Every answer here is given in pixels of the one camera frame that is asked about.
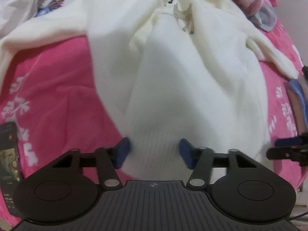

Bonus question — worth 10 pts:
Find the cream deer sweater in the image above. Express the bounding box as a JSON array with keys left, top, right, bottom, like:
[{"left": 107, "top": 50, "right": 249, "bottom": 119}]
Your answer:
[{"left": 1, "top": 0, "right": 299, "bottom": 180}]

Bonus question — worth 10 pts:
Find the black smartphone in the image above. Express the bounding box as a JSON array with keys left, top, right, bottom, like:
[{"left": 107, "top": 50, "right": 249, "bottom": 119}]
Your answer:
[{"left": 1, "top": 122, "right": 23, "bottom": 217}]

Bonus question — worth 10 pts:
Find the pink floral bed sheet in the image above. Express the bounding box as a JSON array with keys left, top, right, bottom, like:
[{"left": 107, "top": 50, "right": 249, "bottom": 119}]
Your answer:
[{"left": 0, "top": 0, "right": 308, "bottom": 193}]

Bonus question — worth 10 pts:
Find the striped folded clothes stack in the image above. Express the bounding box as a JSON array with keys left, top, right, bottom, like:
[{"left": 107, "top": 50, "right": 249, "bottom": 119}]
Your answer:
[{"left": 285, "top": 76, "right": 307, "bottom": 135}]

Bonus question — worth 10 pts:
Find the white crumpled garment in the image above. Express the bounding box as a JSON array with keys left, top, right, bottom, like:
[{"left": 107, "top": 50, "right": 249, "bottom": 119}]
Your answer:
[{"left": 1, "top": 0, "right": 38, "bottom": 38}]

